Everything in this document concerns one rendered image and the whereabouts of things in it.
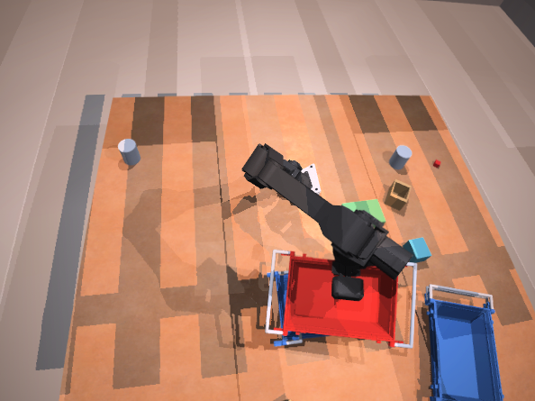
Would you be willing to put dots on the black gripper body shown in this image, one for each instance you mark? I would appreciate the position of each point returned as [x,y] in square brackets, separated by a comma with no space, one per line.
[347,288]

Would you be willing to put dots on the light blue cube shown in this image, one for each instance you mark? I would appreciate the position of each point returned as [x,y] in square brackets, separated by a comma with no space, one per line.
[419,248]

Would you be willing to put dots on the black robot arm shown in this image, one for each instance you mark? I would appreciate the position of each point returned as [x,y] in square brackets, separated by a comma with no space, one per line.
[349,232]

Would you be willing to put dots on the tan open-top box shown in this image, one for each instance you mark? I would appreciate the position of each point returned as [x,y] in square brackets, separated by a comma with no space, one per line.
[397,195]

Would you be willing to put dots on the blue plastic tray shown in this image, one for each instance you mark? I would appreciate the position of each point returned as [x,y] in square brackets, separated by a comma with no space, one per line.
[281,281]
[465,355]

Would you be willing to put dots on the dark grey cylinder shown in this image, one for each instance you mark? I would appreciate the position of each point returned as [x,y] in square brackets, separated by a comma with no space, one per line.
[400,157]
[129,151]

